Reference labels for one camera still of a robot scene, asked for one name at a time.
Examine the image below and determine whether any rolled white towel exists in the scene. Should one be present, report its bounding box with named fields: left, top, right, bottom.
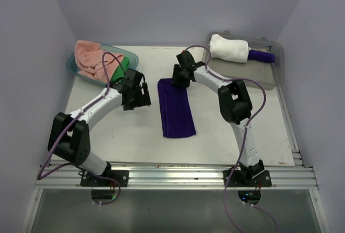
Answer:
left=209, top=34, right=251, bottom=64

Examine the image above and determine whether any dark purple towel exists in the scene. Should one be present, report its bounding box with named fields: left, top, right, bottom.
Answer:
left=157, top=78, right=196, bottom=139

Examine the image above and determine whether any grey transparent plastic tray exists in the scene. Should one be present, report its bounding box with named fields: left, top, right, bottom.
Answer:
left=209, top=32, right=284, bottom=90

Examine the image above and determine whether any green towel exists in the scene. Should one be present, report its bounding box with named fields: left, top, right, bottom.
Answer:
left=110, top=57, right=130, bottom=81

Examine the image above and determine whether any purple cable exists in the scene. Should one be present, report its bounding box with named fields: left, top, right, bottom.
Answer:
left=184, top=45, right=278, bottom=233
left=37, top=52, right=127, bottom=205

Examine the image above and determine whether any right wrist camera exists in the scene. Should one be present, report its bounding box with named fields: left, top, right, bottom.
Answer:
left=176, top=51, right=195, bottom=68

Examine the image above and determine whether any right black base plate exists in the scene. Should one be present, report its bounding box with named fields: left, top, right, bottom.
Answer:
left=227, top=170, right=272, bottom=188

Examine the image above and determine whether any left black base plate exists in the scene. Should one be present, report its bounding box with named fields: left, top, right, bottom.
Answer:
left=78, top=163, right=129, bottom=187

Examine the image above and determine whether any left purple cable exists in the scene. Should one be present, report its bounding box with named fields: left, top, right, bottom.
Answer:
left=37, top=52, right=127, bottom=205

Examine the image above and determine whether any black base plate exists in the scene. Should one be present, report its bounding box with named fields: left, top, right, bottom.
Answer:
left=78, top=163, right=129, bottom=187
left=227, top=170, right=272, bottom=188

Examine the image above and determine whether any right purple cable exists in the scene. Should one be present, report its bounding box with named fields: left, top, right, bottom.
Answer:
left=184, top=45, right=278, bottom=233

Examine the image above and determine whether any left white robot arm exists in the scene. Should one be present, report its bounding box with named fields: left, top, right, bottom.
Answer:
left=37, top=77, right=151, bottom=186

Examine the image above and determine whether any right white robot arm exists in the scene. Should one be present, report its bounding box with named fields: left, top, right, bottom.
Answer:
left=172, top=62, right=265, bottom=186

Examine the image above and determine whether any pink towel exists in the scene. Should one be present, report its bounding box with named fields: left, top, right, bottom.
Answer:
left=74, top=40, right=125, bottom=83

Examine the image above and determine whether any teal plastic bin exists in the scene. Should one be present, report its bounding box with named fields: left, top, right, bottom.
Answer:
left=66, top=43, right=139, bottom=87

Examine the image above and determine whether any rolled purple towel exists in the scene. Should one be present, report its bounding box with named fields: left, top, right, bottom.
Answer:
left=247, top=50, right=275, bottom=64

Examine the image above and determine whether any aluminium mounting rail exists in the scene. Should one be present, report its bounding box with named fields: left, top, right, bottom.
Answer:
left=34, top=162, right=318, bottom=190

